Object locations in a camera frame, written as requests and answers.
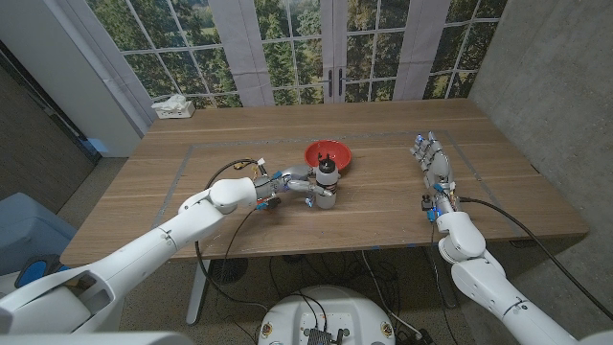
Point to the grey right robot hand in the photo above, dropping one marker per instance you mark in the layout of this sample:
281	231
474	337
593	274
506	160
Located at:
439	167

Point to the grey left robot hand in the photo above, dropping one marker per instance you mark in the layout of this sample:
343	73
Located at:
294	175

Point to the white squeeze bottle black cap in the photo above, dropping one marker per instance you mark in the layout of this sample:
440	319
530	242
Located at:
328	177

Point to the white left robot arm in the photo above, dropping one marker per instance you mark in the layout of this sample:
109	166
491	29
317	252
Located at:
158	244

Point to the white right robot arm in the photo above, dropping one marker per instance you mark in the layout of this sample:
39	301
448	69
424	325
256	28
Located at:
483	282

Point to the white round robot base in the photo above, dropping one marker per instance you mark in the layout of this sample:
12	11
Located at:
335	306

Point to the red bowl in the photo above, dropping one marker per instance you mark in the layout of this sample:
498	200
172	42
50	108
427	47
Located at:
337	151

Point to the dark grey table leg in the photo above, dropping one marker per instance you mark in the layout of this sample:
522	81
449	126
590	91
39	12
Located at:
443	282

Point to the round black floor fan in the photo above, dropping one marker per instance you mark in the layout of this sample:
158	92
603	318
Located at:
229	270

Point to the printed window backdrop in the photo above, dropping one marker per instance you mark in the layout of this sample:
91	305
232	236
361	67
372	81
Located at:
287	48

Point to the white tissue box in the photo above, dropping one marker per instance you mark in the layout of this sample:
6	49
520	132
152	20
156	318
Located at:
174	109

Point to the white table leg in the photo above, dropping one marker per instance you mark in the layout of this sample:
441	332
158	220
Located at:
196	297

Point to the light blue tape piece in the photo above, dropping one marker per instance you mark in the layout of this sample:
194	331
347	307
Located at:
98	145

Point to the blue grey seat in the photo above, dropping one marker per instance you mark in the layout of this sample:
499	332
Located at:
29	230

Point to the blue black foot pedal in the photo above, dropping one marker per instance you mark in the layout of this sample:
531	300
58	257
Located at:
31	273

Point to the black table bracket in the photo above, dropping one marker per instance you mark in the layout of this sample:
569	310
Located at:
524	243

